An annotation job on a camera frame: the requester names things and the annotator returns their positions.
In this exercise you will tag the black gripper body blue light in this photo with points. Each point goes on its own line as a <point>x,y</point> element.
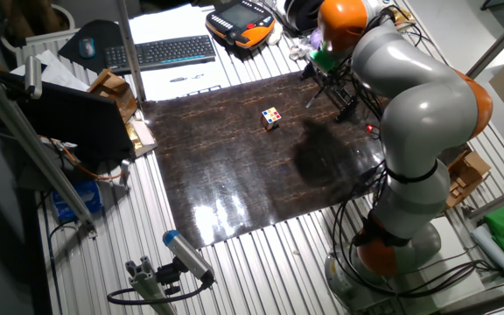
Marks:
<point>333,79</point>

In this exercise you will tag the brown calligraphy brush clear cap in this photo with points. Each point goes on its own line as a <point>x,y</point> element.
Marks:
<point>313,99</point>

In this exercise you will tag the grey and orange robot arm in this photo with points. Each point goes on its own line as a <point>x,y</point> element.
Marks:
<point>427,114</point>

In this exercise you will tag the black pen rack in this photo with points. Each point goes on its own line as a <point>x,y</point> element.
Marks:
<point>348,111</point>

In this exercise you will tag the dark marker pen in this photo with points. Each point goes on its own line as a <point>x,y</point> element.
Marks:
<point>177,79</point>

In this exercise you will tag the purple plastic bag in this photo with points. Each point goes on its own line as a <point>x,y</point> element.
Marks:
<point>314,39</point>

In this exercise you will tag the white crumpled cloth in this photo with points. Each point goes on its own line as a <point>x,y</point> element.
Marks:
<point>298,52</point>

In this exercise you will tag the small device with red light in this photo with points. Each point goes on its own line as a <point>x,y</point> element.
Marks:
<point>369,128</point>

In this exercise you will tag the white rubiks cube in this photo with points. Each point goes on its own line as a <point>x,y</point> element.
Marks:
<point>271,116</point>

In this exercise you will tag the black filament spool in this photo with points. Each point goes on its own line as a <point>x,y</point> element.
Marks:
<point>300,13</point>

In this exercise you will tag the golden round object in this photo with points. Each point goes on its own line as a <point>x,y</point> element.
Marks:
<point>405,19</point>

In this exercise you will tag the orange and black teach pendant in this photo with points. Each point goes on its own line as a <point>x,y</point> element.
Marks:
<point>241,17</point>

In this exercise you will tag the dark marble pattern mat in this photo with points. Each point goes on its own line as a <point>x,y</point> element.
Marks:
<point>217,184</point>

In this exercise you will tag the open brown cardboard box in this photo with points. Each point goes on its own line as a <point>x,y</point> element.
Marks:
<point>468,175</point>

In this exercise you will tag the black computer keyboard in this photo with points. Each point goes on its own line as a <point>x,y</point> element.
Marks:
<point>160,52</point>

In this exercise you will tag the large white paper sheet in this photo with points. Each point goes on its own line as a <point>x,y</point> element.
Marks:
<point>156,89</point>

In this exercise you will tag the white flat board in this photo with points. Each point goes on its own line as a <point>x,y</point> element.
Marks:
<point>453,232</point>

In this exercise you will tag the shiny gold box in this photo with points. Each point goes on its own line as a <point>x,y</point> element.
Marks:
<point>140,140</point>

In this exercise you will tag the small brown cardboard box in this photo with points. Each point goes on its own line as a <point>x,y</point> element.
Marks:
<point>114,89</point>

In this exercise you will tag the black mouse pad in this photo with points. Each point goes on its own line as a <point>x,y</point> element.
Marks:
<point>103,35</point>

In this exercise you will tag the pale blue paper roll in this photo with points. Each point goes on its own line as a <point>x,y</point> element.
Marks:
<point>494,251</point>

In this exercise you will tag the grey computer mouse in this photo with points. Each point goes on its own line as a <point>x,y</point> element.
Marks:
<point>87,47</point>

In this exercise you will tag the black laptop screen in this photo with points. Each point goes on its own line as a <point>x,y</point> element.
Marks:
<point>72,118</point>

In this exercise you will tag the white paper stack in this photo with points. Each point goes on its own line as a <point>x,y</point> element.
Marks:
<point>59,72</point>

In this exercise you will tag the blue tissue pack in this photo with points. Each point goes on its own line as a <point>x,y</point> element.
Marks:
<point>77,199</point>

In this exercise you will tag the green wrist adapter mount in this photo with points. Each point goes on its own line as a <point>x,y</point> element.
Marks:
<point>324,61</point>

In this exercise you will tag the silver aluminium frame pole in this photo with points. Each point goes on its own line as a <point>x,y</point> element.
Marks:
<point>501,200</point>
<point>501,44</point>
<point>126,44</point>
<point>29,144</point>

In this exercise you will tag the silver camera with blue end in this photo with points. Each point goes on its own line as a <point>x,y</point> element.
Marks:
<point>186,254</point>

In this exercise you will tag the aluminium profile camera mount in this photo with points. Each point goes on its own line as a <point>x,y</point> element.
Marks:
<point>147,284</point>

